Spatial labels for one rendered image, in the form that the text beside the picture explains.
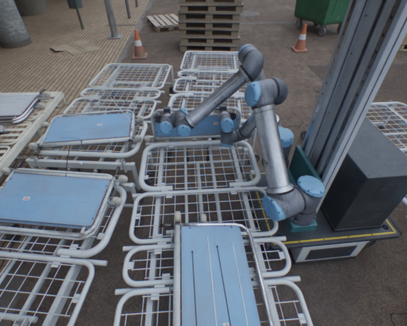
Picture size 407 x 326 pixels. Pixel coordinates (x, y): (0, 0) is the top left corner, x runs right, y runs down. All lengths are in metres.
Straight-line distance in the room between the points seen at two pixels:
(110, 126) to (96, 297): 1.32
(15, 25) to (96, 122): 5.02
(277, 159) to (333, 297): 1.11
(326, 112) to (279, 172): 0.50
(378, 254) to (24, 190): 2.57
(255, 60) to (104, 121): 1.46
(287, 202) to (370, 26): 0.88
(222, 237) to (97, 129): 1.45
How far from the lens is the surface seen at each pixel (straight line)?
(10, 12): 7.18
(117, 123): 2.35
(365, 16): 1.48
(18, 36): 7.25
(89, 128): 2.39
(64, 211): 1.75
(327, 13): 7.20
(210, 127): 2.10
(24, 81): 5.31
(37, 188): 1.95
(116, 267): 2.07
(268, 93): 1.31
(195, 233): 1.43
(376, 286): 2.26
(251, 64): 1.48
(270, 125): 1.30
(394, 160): 1.79
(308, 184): 1.48
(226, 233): 1.45
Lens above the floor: 1.78
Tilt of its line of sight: 42 degrees down
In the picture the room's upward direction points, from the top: straight up
